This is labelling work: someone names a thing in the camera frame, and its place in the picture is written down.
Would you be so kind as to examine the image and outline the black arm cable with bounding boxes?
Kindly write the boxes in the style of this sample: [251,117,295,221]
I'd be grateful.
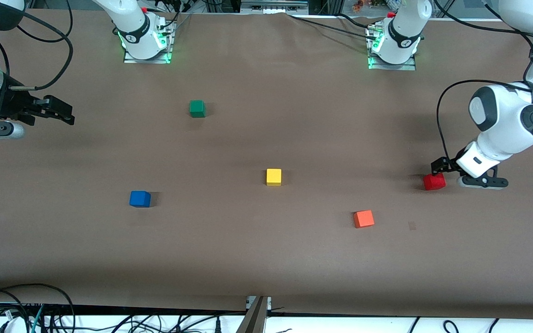
[433,0,533,162]
[10,0,75,89]

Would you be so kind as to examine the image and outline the red block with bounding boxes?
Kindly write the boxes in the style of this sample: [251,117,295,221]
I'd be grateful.
[423,173,446,191]

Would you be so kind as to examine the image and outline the black cable across table edge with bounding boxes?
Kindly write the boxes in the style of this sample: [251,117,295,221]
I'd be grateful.
[287,13,379,38]

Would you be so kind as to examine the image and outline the orange block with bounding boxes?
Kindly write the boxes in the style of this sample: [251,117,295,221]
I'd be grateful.
[353,210,375,229]

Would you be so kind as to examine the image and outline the black looped cable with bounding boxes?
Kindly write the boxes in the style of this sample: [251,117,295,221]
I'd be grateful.
[0,283,75,333]

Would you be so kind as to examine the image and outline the blue block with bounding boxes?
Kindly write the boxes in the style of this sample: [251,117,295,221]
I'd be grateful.
[129,191,151,208]

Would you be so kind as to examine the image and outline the grey aluminium post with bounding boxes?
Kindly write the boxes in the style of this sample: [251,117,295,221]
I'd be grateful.
[236,296,272,333]

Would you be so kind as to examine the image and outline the brown table cover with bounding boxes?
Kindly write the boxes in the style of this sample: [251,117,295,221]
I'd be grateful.
[0,8,533,321]

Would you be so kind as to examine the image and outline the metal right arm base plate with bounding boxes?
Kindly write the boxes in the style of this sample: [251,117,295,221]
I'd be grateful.
[123,18,175,64]

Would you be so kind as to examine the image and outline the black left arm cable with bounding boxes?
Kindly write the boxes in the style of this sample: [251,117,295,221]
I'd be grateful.
[433,0,533,162]

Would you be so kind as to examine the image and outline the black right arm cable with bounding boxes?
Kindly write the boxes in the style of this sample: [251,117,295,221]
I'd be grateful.
[10,0,75,89]

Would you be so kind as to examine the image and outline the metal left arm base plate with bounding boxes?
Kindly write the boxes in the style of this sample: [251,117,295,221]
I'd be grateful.
[367,23,417,71]

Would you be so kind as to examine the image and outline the teal cable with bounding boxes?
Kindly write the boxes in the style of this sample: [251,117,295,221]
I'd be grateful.
[31,304,45,333]

